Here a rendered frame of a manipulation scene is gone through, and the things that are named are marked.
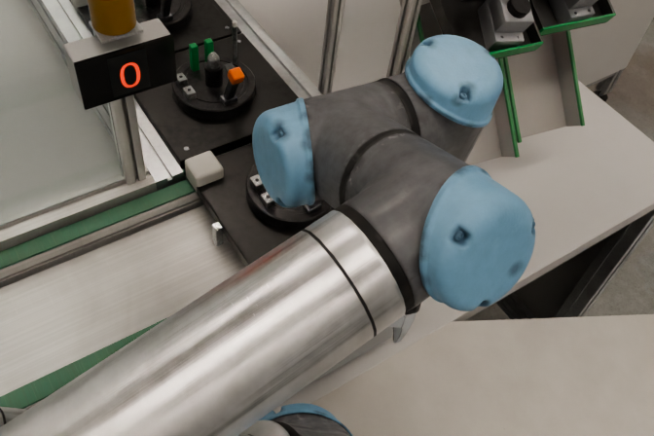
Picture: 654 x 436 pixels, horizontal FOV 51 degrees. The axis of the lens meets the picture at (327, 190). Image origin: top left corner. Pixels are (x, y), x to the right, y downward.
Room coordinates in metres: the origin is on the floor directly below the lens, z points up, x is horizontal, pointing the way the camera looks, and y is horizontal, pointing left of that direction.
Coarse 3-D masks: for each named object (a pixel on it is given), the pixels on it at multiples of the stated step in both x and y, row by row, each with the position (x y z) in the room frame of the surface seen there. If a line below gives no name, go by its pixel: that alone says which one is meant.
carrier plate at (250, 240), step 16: (224, 160) 0.71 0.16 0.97; (240, 160) 0.72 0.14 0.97; (224, 176) 0.68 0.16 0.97; (240, 176) 0.68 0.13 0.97; (208, 192) 0.64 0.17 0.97; (224, 192) 0.65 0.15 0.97; (240, 192) 0.65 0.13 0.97; (208, 208) 0.62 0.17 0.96; (224, 208) 0.62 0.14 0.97; (240, 208) 0.62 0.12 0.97; (224, 224) 0.59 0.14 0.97; (240, 224) 0.59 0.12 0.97; (256, 224) 0.60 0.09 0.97; (240, 240) 0.56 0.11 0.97; (256, 240) 0.57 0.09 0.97; (272, 240) 0.57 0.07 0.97; (240, 256) 0.54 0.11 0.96; (256, 256) 0.54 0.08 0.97
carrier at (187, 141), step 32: (192, 64) 0.88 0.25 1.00; (224, 64) 0.91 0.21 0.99; (256, 64) 0.95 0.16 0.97; (160, 96) 0.83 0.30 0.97; (192, 96) 0.81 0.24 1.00; (256, 96) 0.86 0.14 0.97; (288, 96) 0.88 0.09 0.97; (160, 128) 0.76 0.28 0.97; (192, 128) 0.77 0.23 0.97; (224, 128) 0.78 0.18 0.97
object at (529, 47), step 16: (432, 0) 0.82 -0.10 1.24; (448, 0) 0.83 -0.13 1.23; (464, 0) 0.84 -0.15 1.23; (480, 0) 0.85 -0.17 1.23; (448, 16) 0.79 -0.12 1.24; (464, 16) 0.82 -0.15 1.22; (448, 32) 0.77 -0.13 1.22; (464, 32) 0.79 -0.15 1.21; (480, 32) 0.80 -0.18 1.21; (528, 32) 0.82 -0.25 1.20; (512, 48) 0.77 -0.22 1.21; (528, 48) 0.79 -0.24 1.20
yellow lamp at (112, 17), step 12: (96, 0) 0.61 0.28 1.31; (108, 0) 0.61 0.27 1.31; (120, 0) 0.62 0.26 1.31; (132, 0) 0.64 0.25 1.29; (96, 12) 0.61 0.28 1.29; (108, 12) 0.61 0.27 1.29; (120, 12) 0.62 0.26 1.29; (132, 12) 0.63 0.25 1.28; (96, 24) 0.61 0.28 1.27; (108, 24) 0.61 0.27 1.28; (120, 24) 0.62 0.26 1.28; (132, 24) 0.63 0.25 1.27
